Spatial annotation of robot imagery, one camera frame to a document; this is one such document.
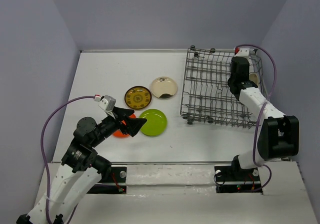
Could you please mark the cream floral plate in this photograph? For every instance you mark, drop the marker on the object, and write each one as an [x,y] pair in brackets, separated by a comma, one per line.
[254,78]

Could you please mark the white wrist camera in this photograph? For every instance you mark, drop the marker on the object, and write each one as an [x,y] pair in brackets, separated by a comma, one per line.
[245,52]
[106,103]

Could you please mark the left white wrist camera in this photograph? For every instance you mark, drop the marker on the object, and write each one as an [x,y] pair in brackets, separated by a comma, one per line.
[106,103]

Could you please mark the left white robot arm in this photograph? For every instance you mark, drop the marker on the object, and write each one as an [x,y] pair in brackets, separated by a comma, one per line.
[81,167]

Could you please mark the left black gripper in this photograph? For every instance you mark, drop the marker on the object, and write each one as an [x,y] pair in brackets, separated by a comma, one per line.
[133,125]

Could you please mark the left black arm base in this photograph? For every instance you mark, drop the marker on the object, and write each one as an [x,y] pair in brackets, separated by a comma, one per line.
[113,183]

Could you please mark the grey wire dish rack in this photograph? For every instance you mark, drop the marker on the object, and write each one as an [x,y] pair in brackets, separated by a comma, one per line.
[206,97]

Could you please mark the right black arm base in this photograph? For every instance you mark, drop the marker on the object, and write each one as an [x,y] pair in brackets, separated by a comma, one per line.
[232,179]

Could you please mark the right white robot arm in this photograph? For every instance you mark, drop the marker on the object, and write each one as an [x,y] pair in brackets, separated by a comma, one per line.
[276,134]

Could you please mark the orange plate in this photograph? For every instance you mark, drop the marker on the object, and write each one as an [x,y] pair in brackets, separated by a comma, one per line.
[118,133]

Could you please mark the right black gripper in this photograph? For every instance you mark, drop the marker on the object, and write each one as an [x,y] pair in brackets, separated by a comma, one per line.
[248,70]

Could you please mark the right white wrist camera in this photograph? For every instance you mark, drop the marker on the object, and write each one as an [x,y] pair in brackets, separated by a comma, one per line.
[245,52]

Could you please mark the white foam strip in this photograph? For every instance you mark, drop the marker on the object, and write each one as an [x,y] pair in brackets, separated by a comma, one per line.
[171,175]

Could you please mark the green plate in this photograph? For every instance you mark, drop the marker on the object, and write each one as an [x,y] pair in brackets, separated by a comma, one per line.
[156,122]

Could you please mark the cream plate with dark spot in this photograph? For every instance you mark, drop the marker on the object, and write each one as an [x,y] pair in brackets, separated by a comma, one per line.
[163,87]

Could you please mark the brown yellow patterned plate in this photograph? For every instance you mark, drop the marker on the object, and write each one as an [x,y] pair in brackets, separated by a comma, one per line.
[138,97]

